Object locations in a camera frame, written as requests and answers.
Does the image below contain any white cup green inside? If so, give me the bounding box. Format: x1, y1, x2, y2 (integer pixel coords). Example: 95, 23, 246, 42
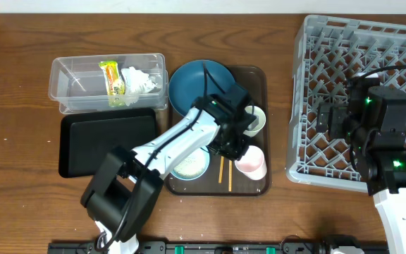
244, 106, 266, 137

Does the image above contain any white cup pink inside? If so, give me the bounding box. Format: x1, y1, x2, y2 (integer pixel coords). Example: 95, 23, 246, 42
234, 145, 267, 181

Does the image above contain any white napkin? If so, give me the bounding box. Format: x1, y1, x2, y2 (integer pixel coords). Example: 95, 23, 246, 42
121, 66, 157, 106

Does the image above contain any green orange snack wrapper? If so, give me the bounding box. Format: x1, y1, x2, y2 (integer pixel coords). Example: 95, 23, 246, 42
99, 61, 125, 107

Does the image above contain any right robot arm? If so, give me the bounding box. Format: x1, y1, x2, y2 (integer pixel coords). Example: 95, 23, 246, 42
316, 73, 406, 253

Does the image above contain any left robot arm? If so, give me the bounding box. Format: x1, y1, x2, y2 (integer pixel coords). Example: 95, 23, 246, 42
80, 85, 254, 253

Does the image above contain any grey dishwasher rack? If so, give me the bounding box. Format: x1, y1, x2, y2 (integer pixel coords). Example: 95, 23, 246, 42
285, 15, 406, 193

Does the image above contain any right wooden chopstick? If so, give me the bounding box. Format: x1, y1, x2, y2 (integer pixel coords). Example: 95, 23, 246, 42
228, 160, 233, 192

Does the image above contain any wooden chopstick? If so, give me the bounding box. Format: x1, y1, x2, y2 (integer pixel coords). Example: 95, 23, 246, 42
218, 156, 224, 183
228, 160, 233, 192

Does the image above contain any left wooden chopstick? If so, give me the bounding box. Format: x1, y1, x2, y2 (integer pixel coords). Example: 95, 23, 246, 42
218, 156, 224, 183

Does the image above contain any brown serving tray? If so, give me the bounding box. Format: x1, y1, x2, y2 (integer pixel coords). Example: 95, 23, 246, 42
165, 66, 271, 197

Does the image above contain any light blue bowl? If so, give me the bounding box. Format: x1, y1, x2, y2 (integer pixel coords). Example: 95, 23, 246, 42
171, 147, 210, 181

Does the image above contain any dark blue plate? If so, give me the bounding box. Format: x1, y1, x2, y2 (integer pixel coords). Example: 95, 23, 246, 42
168, 60, 235, 116

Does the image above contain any black plastic bin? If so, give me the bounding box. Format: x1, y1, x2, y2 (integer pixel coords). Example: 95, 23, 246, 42
59, 108, 157, 178

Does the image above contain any clear plastic bin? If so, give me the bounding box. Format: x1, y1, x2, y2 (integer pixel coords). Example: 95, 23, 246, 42
49, 53, 168, 114

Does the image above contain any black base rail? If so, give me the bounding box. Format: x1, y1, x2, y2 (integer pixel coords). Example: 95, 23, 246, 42
47, 240, 389, 254

